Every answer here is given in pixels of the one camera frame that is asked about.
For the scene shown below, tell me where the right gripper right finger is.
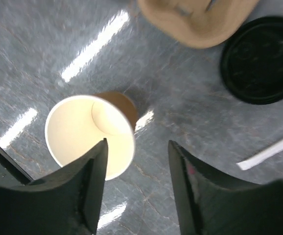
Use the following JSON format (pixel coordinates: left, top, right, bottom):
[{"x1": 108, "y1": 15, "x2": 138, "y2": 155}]
[{"x1": 168, "y1": 141, "x2": 283, "y2": 235}]

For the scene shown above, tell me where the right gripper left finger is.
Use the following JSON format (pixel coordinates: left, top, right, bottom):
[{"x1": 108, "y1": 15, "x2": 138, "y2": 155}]
[{"x1": 0, "y1": 140, "x2": 107, "y2": 235}]

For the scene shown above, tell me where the brown paper coffee cup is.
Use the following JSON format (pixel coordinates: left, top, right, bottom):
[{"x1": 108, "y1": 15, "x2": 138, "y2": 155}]
[{"x1": 45, "y1": 92, "x2": 138, "y2": 181}]

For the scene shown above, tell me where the black plastic cup lid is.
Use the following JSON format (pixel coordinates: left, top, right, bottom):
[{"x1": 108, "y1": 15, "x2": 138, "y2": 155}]
[{"x1": 219, "y1": 16, "x2": 283, "y2": 105}]

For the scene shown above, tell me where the cardboard cup carrier tray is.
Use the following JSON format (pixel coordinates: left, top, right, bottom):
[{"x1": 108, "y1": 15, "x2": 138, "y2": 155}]
[{"x1": 138, "y1": 0, "x2": 259, "y2": 49}]

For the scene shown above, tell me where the white wrapped straw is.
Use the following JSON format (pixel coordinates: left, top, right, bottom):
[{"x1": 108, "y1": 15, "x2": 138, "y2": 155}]
[{"x1": 236, "y1": 139, "x2": 283, "y2": 170}]

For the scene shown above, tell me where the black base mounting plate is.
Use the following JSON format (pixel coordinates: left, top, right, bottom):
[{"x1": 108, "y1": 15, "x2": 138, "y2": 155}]
[{"x1": 0, "y1": 147, "x2": 33, "y2": 184}]

